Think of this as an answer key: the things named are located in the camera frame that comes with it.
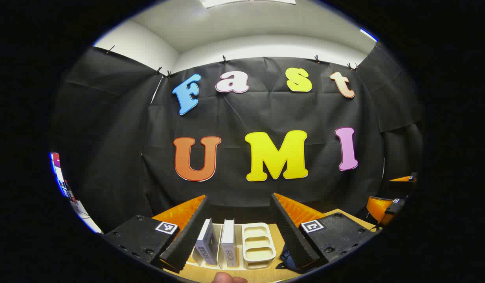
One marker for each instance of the ceiling light panel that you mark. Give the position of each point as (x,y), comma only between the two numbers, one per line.
(246,2)

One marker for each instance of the white plastic bookshelf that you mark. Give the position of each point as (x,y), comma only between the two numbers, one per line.
(258,251)

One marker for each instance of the row of black cloth clips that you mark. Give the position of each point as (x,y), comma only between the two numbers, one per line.
(224,59)

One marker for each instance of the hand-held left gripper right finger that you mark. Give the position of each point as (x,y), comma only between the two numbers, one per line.
(293,236)

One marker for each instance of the colourful printed panel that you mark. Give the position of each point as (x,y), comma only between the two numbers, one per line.
(61,177)

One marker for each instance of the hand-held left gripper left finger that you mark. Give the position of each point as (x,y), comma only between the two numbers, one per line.
(187,239)

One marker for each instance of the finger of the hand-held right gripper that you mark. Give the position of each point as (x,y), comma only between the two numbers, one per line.
(380,208)
(401,179)

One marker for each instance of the blue schoolbag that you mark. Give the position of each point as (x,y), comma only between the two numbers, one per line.
(286,259)

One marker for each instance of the black backdrop cloth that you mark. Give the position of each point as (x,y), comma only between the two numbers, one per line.
(266,114)

